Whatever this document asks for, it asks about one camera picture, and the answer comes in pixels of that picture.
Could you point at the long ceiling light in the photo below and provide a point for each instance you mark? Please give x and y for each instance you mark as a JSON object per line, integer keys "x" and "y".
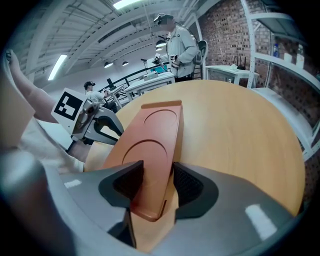
{"x": 125, "y": 3}
{"x": 58, "y": 67}

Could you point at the clear plastic bottle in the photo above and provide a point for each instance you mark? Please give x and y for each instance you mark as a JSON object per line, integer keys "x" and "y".
{"x": 275, "y": 51}
{"x": 300, "y": 53}

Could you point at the white table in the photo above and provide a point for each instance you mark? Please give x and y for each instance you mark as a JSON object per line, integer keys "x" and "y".
{"x": 227, "y": 72}
{"x": 152, "y": 83}

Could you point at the person's white shirt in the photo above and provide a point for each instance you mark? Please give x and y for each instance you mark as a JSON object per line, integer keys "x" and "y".
{"x": 42, "y": 145}

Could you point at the person's left forearm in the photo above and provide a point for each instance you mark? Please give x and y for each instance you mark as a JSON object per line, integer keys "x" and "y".
{"x": 30, "y": 92}

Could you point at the black railing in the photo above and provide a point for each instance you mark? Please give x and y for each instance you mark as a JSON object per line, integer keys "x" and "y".
{"x": 130, "y": 78}

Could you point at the teal box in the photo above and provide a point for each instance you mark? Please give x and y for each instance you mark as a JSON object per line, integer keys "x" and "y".
{"x": 162, "y": 70}

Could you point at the black router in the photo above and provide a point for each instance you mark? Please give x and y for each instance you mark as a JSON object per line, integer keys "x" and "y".
{"x": 240, "y": 64}

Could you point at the white metal shelving rack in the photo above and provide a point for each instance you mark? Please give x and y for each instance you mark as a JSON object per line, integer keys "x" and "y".
{"x": 287, "y": 65}

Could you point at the brown wooden box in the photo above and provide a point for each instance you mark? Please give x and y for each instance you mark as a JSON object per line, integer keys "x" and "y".
{"x": 155, "y": 140}

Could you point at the white chair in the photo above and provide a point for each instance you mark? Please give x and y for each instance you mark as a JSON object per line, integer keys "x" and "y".
{"x": 203, "y": 51}

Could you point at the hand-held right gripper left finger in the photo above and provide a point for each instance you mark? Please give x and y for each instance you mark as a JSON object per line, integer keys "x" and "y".
{"x": 117, "y": 186}

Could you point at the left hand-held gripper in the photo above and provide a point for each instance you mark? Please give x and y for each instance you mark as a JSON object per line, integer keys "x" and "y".
{"x": 67, "y": 107}

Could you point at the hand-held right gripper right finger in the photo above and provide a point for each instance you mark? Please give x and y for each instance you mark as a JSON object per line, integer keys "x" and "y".
{"x": 225, "y": 200}

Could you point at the black pendant lamp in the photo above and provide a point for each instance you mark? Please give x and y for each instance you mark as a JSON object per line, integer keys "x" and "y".
{"x": 108, "y": 64}
{"x": 161, "y": 44}
{"x": 125, "y": 63}

